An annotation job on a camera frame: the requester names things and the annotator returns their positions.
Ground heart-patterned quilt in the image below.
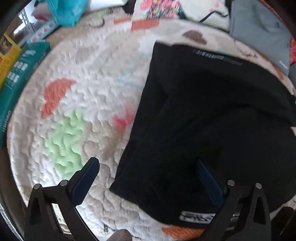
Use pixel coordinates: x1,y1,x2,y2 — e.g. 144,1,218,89
7,9,296,241

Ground pastel paint box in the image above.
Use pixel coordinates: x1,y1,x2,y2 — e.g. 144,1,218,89
26,20,62,44

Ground green box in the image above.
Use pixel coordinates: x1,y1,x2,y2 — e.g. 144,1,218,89
0,42,52,147

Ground white pillow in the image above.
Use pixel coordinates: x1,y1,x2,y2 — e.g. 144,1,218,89
89,0,127,11

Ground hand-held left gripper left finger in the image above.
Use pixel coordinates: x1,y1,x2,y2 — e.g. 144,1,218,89
24,157,100,241

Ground yellow box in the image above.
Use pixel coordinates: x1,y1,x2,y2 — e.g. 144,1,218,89
0,32,23,91

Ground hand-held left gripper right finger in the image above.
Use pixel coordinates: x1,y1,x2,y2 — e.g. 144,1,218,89
196,159,271,241

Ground floral silhouette pillow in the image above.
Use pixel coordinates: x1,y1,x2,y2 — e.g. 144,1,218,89
134,0,229,24

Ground large grey laptop bag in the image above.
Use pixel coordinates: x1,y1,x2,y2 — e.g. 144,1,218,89
229,0,292,77

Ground teal star towel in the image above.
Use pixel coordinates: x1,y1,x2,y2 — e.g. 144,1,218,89
46,0,89,26

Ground red floral cloth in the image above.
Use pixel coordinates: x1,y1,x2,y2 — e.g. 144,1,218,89
288,37,296,79

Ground black pants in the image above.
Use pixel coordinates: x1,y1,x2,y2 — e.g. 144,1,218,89
109,42,296,225

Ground black cloth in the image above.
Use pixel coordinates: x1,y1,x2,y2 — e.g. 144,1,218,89
124,0,137,13

